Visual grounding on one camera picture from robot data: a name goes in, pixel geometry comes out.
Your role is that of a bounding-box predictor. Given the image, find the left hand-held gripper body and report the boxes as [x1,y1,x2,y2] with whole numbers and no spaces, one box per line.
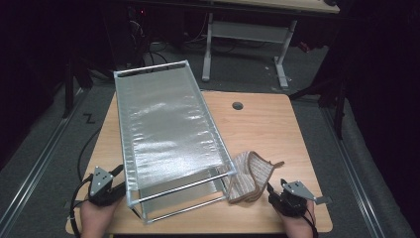
[87,166,122,207]

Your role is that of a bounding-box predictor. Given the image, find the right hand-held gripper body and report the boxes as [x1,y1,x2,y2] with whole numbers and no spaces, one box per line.
[267,179,317,218]

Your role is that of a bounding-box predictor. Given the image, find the striped beige cloth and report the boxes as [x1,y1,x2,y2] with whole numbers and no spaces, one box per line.
[226,151,285,204]

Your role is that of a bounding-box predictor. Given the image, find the metal frame glass shelf rack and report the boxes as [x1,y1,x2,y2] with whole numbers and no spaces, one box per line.
[113,59,238,225]

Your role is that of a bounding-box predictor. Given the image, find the person's right hand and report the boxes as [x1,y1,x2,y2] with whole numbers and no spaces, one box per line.
[277,199,317,238]

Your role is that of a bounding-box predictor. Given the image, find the person's left hand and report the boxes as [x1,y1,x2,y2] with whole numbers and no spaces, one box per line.
[79,197,122,238]

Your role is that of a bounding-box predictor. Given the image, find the black metal stand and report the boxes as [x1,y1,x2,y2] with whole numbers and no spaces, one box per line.
[288,73,348,140]
[62,58,115,119]

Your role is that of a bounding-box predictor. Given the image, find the dark computer tower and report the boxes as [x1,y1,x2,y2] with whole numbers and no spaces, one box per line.
[110,4,152,68]

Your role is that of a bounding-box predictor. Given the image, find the white-legged background desk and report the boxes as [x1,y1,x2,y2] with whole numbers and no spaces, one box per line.
[201,0,341,88]

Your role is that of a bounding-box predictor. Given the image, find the long black floor cable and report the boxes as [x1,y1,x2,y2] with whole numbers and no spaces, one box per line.
[77,128,102,182]

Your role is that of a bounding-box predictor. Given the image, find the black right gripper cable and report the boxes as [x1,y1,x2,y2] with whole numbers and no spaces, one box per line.
[303,203,320,238]

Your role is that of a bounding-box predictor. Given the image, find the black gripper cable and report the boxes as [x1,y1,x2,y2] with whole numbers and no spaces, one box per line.
[303,203,320,238]
[68,173,95,238]

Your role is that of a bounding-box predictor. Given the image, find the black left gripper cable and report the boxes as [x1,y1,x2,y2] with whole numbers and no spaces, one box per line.
[68,173,95,238]

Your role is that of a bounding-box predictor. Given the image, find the metal floor rail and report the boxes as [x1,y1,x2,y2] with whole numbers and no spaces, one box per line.
[321,107,385,238]
[0,87,85,232]

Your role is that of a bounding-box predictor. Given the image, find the thin black floor cable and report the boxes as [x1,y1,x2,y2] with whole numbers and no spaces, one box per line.
[153,51,169,65]
[143,49,157,67]

